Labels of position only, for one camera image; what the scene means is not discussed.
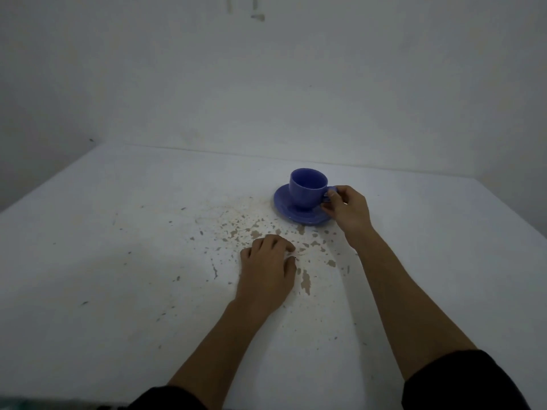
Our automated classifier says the person's right forearm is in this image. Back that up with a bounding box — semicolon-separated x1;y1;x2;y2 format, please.
343;229;478;382

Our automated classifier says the black left sleeve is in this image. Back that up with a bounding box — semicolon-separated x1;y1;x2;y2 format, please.
127;384;209;410

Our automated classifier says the blue ceramic cup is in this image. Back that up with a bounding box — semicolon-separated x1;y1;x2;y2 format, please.
289;168;337;212

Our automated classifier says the blue ceramic saucer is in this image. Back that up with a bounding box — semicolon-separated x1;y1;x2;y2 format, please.
273;184;335;225

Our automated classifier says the person's right hand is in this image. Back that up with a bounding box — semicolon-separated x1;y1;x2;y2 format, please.
328;185;375;249

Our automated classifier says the black right sleeve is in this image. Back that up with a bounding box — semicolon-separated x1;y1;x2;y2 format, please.
401;348;531;410

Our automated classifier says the person's left hand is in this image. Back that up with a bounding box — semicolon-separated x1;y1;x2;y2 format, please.
234;234;298;315

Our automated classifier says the person's left forearm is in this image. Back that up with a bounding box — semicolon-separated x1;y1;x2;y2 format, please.
168;300;285;400

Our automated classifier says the black sleeve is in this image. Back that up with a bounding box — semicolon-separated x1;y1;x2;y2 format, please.
401;348;531;410
127;384;209;410

